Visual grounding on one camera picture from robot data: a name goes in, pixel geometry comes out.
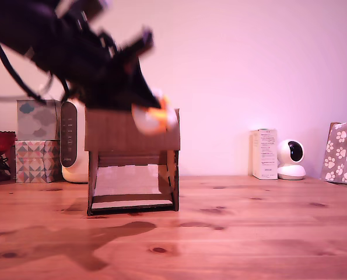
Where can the orange and white footbag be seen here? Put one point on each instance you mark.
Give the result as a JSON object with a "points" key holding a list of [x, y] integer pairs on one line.
{"points": [[150, 122]]}

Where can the cardboard dice tower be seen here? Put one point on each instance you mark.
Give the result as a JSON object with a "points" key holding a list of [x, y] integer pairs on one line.
{"points": [[117, 134]]}

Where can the white electric water dispenser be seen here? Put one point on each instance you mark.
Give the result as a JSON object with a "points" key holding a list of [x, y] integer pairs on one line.
{"points": [[80, 163]]}

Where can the cloud print tissue box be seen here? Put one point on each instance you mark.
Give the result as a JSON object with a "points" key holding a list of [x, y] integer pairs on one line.
{"points": [[37, 122]]}

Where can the triangle pattern tissue box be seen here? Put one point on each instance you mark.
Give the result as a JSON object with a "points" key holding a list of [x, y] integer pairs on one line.
{"points": [[36, 163]]}

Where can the white printed carton box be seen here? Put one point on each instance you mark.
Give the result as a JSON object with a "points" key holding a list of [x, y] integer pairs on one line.
{"points": [[265, 154]]}

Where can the paw print cloth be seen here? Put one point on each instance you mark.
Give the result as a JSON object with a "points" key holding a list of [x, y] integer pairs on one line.
{"points": [[343, 151]]}

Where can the small white round camera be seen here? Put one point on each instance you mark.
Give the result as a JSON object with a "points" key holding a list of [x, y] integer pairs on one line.
{"points": [[291, 154]]}

